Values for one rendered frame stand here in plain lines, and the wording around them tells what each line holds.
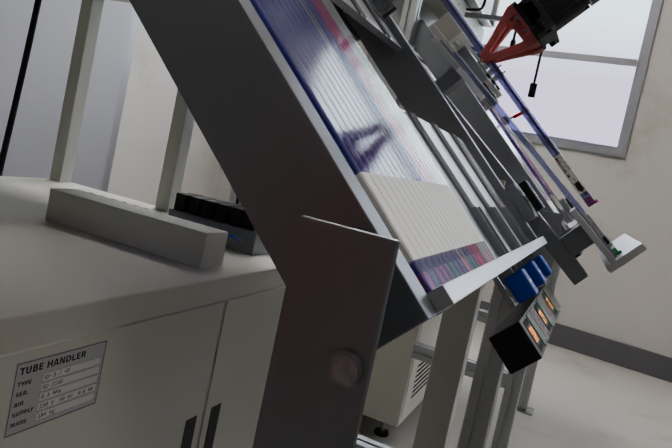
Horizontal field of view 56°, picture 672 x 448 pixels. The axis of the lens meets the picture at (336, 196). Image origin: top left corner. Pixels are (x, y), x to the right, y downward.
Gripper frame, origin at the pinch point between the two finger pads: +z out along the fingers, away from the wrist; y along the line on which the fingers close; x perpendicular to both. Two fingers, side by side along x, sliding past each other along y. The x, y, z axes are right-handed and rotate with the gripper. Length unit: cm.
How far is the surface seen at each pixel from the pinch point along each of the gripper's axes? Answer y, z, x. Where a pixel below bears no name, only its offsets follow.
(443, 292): 58, 8, 26
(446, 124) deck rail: -7.6, 11.1, 2.7
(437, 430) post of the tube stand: -29, 48, 46
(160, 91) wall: -242, 180, -181
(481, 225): 23.7, 10.1, 21.2
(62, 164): -5, 78, -36
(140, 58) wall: -221, 169, -194
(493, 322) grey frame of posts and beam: -9.4, 22.4, 32.4
